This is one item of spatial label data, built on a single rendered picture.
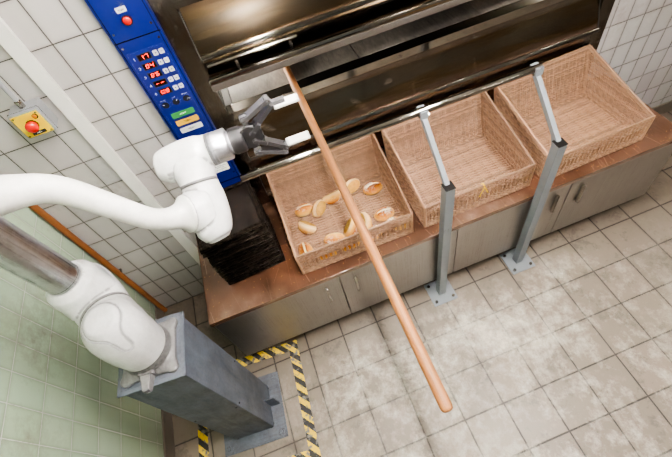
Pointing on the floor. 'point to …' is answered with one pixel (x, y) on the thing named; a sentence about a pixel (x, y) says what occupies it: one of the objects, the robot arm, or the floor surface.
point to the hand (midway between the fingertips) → (300, 117)
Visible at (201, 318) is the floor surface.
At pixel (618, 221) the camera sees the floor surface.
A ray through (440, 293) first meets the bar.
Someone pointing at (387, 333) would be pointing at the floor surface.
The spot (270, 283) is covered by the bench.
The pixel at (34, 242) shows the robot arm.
